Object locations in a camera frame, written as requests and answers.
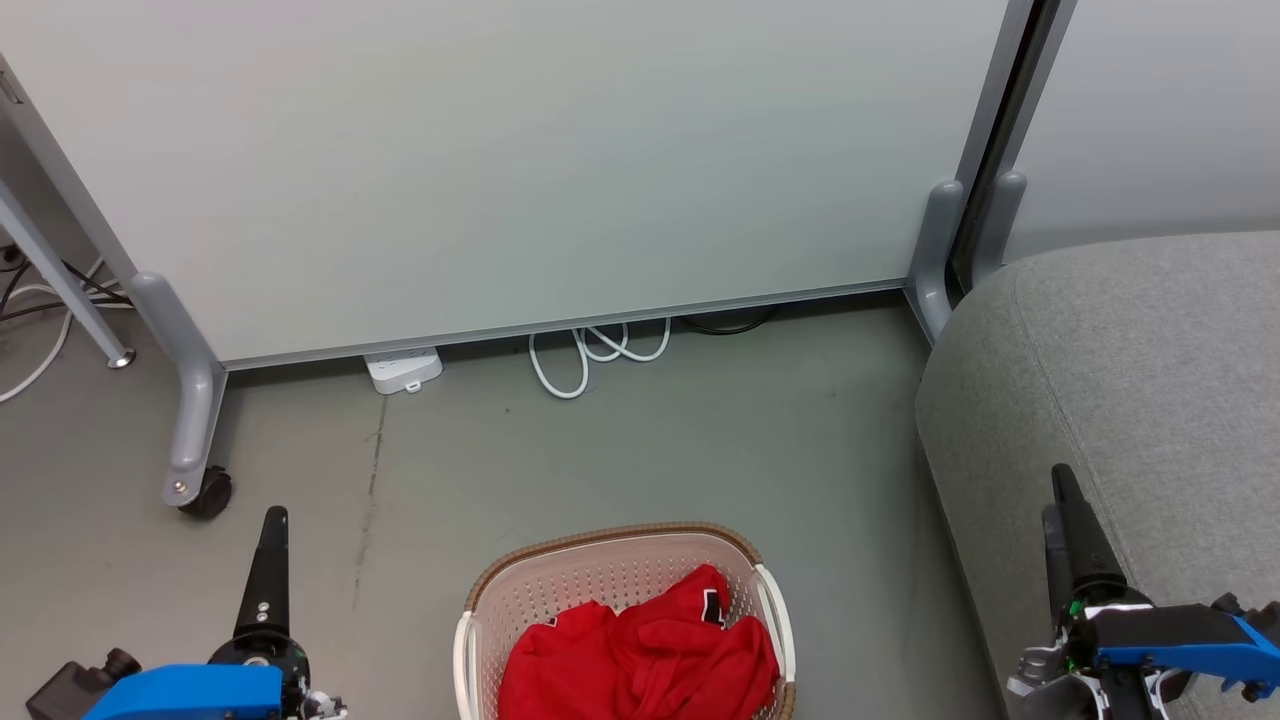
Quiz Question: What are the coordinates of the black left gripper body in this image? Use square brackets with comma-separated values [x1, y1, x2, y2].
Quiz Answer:
[208, 630, 348, 720]

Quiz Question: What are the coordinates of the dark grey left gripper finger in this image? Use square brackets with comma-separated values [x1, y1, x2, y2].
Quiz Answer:
[233, 506, 292, 642]

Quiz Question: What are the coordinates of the white power strip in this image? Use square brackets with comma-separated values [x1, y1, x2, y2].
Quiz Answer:
[363, 347, 444, 396]

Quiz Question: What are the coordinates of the white looped cable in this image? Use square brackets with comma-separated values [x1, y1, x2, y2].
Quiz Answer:
[528, 318, 673, 401]

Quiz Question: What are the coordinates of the large white partition panel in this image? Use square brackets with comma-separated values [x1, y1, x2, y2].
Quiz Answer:
[0, 0, 1036, 373]

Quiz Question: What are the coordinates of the long white cable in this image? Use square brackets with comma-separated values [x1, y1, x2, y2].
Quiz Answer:
[0, 258, 109, 403]

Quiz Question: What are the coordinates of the black floor cable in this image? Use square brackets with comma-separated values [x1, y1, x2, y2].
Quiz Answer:
[680, 308, 779, 337]

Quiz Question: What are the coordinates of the black caster wheel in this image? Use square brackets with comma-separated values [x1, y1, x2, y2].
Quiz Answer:
[180, 465, 234, 521]

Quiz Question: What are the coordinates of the red garment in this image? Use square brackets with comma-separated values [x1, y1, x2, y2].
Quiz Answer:
[497, 564, 781, 720]

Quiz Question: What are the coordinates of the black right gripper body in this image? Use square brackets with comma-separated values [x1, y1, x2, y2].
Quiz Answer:
[1008, 587, 1183, 720]

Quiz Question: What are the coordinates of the black cable bundle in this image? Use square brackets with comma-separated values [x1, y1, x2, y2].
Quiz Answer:
[0, 245, 133, 323]

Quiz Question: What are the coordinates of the grey fabric sofa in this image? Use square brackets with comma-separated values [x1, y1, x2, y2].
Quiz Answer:
[914, 231, 1280, 720]

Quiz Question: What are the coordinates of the beige perforated laundry basket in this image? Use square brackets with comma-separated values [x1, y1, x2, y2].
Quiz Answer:
[453, 521, 798, 720]

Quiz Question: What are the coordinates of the grey metal table leg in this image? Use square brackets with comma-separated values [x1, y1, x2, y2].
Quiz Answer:
[0, 180, 137, 370]

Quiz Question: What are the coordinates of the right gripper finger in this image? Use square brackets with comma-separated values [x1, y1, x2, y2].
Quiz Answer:
[1050, 464, 1133, 603]
[1042, 504, 1073, 617]

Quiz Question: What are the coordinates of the narrow white partition panel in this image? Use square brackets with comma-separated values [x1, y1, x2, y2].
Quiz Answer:
[1000, 0, 1280, 266]

